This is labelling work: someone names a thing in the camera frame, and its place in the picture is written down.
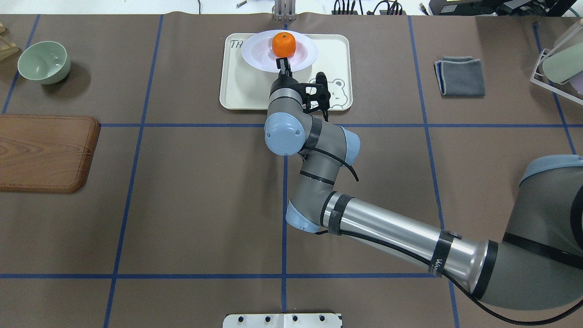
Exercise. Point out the white plate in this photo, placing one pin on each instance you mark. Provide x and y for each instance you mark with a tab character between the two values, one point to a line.
263	49

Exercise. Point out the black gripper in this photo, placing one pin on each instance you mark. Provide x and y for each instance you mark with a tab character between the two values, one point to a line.
281	82

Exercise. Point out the wooden cup rack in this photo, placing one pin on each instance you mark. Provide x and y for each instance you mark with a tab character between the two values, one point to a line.
7	48

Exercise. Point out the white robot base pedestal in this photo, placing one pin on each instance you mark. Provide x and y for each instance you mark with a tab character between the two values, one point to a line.
283	320

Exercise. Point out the wooden cutting board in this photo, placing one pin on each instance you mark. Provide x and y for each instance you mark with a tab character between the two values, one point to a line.
46	154

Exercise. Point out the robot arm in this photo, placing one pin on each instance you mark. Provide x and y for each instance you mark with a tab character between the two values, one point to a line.
532	277

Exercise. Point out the white wire cup rack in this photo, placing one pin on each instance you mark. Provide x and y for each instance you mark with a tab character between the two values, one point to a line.
570	37

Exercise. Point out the green pastel cup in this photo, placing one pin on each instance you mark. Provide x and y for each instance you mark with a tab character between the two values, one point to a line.
561	66

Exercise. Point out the power strip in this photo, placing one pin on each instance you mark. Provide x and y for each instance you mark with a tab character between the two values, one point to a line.
368	7

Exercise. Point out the purple pastel cup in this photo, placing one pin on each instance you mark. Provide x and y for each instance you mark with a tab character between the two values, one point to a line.
577	82

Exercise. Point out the aluminium frame post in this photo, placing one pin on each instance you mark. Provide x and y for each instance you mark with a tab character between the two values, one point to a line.
284	10

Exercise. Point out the orange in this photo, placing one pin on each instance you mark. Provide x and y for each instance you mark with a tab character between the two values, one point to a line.
283	44

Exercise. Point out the green bowl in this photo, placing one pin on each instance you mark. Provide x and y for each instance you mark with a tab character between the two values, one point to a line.
47	62

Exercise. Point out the grey folded cloth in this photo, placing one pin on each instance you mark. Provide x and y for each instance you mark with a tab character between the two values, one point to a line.
460	76

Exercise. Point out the cream bear tray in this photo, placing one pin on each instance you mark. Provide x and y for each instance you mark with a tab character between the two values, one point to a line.
249	68

